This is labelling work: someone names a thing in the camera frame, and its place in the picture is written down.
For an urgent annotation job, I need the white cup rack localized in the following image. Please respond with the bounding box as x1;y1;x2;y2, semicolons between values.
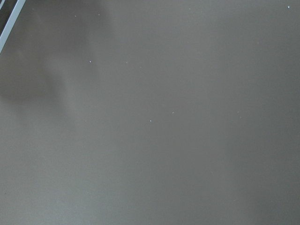
0;0;26;51

